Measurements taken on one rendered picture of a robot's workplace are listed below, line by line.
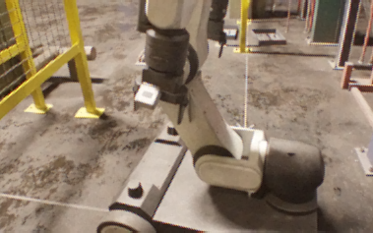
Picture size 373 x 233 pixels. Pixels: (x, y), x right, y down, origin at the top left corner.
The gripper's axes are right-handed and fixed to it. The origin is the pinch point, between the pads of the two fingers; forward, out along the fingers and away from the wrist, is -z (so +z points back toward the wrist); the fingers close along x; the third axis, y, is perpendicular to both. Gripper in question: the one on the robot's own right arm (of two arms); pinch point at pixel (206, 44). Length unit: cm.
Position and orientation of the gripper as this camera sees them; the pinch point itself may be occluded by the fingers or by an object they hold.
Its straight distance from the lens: 111.4
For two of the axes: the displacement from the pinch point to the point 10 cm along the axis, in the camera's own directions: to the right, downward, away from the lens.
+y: -3.0, 5.0, -8.1
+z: 1.6, -8.1, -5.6
